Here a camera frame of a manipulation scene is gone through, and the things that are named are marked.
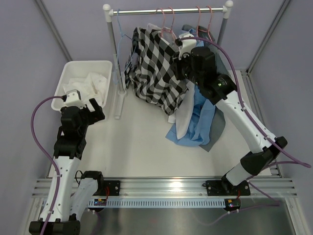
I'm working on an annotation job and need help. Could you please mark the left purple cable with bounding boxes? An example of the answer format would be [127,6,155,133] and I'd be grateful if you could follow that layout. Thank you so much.
[30,95,68,235]

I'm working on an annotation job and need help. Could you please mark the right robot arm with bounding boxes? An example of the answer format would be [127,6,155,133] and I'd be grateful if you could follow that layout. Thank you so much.
[171,47,288,195]

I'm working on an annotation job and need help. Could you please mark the aluminium frame post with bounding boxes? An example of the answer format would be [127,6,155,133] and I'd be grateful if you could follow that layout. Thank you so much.
[246,0,293,75]
[34,0,72,62]

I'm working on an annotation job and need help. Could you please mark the blue shirt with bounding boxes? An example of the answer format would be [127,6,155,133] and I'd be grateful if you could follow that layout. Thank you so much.
[166,27,216,147]

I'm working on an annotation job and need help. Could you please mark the aluminium mounting rail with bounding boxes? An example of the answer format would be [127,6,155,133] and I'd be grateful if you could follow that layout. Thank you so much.
[31,176,298,200]

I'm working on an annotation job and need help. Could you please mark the right aluminium frame post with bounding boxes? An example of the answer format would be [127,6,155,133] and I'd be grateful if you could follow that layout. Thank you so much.
[246,0,293,75]

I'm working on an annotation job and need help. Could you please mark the blue wire hanger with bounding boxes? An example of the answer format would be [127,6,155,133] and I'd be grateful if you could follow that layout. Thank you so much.
[116,9,134,89]

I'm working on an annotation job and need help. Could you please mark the purple cable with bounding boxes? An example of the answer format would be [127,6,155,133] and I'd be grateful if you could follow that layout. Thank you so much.
[178,37,312,168]
[30,95,68,235]

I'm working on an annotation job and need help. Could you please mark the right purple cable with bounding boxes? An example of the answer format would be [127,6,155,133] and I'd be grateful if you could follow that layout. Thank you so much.
[178,37,312,168]

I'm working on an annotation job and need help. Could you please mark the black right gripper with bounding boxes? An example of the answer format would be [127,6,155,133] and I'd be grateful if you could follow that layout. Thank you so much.
[171,49,202,87]

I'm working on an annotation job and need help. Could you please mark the light grey white shirt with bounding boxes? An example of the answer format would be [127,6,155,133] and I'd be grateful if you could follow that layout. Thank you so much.
[146,23,196,140]

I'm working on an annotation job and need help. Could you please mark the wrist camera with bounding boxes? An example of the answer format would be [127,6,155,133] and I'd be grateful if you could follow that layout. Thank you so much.
[176,34,197,60]
[64,89,85,109]

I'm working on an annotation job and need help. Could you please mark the light blue slotted cable duct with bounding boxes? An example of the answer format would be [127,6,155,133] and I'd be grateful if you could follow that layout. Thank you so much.
[87,198,225,208]

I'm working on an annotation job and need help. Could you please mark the dark grey shirt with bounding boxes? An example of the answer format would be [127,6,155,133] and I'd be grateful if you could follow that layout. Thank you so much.
[182,24,229,152]

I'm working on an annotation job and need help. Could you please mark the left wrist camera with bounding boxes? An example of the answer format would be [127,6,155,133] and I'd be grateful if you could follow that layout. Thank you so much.
[64,89,85,109]

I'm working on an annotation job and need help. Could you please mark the left aluminium frame post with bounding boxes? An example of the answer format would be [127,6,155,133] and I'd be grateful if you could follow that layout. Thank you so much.
[34,0,72,62]

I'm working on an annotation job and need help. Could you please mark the clothes rack with metal poles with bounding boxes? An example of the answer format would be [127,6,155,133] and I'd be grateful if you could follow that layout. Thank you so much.
[103,0,234,119]

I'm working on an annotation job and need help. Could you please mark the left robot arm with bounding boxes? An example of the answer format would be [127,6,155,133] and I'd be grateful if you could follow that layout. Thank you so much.
[28,95,105,235]

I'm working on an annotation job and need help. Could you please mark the black white checkered shirt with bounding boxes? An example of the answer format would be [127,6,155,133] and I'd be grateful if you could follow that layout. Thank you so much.
[124,27,188,116]

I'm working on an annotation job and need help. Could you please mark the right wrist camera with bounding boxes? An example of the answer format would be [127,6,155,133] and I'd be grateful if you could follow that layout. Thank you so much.
[176,34,197,60]

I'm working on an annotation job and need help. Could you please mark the pink hanger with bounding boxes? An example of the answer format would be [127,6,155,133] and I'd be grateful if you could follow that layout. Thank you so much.
[199,5,213,41]
[155,8,172,38]
[161,7,177,44]
[194,6,201,37]

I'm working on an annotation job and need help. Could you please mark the white plastic basket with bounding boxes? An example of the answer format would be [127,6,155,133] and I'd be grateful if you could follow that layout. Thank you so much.
[55,60,114,115]

